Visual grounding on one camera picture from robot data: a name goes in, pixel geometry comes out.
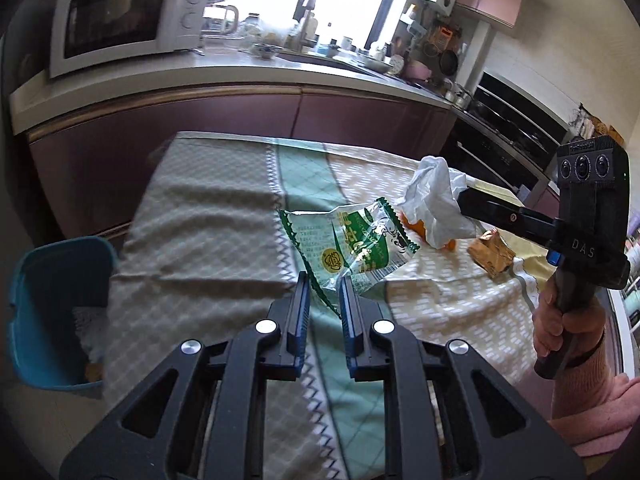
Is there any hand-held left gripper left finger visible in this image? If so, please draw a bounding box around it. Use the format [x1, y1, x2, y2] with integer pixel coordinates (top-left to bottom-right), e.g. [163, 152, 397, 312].
[59, 271, 311, 480]

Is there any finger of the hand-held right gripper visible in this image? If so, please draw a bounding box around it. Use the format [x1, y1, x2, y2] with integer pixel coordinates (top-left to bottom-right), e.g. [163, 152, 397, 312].
[457, 186, 558, 243]

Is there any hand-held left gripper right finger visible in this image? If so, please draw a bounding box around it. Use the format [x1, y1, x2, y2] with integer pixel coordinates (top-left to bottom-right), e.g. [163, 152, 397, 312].
[338, 276, 587, 480]

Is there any gold snack packet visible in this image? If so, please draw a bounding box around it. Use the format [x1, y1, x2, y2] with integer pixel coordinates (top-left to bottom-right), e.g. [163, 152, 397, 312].
[467, 228, 515, 279]

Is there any white plastic bag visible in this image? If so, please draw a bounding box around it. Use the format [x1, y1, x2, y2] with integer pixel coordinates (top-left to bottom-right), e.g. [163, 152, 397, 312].
[397, 156, 478, 250]

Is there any green snack wrapper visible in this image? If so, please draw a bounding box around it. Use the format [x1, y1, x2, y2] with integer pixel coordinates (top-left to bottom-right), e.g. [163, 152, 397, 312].
[277, 196, 421, 318]

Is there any orange peel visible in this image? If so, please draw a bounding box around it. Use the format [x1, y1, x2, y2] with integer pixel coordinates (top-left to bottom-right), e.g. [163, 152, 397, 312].
[400, 210, 458, 252]

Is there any blue plastic bin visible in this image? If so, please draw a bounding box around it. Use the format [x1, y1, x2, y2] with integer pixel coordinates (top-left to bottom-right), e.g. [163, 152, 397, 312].
[7, 236, 118, 393]

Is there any person's right hand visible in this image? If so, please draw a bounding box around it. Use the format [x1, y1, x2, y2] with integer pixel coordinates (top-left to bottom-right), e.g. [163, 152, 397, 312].
[531, 275, 608, 361]

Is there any black integrated stove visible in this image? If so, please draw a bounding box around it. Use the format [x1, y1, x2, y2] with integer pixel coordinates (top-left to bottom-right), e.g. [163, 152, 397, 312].
[440, 71, 576, 206]

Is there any patterned green beige tablecloth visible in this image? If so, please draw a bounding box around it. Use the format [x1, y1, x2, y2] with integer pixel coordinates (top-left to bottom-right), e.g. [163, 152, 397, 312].
[102, 131, 566, 480]

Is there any pink basin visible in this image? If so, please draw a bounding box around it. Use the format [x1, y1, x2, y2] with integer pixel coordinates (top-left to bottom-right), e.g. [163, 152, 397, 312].
[404, 60, 433, 82]

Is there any steel bowl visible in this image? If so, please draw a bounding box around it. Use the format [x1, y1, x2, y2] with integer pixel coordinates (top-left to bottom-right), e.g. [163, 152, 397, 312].
[357, 55, 393, 73]

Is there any kitchen counter with pink cabinets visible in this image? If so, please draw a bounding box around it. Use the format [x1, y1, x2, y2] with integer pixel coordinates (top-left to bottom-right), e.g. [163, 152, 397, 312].
[10, 45, 461, 241]

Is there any steel sink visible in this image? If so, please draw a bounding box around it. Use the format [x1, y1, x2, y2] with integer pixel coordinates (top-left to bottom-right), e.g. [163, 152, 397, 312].
[280, 50, 381, 73]

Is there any steel kitchen faucet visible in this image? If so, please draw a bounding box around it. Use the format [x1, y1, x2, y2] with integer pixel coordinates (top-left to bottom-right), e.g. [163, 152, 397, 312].
[299, 0, 323, 51]

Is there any clear plastic bag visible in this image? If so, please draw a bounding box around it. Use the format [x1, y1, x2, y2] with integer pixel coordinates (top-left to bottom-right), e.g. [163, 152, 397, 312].
[240, 12, 296, 46]

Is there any glass electric kettle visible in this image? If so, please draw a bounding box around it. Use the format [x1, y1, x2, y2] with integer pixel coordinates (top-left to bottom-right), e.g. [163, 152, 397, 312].
[202, 2, 240, 38]

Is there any white microwave oven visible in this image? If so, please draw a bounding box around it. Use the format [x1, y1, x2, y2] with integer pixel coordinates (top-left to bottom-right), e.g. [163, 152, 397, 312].
[48, 0, 207, 80]

